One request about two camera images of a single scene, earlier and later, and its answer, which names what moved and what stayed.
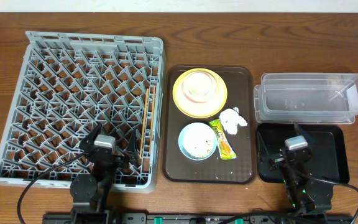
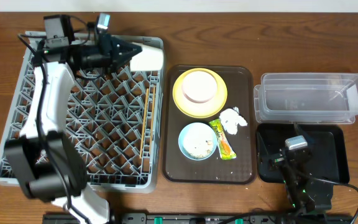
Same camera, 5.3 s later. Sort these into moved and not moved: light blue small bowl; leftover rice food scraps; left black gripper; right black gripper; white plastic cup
Moved: white plastic cup; left black gripper
Not moved: right black gripper; light blue small bowl; leftover rice food scraps
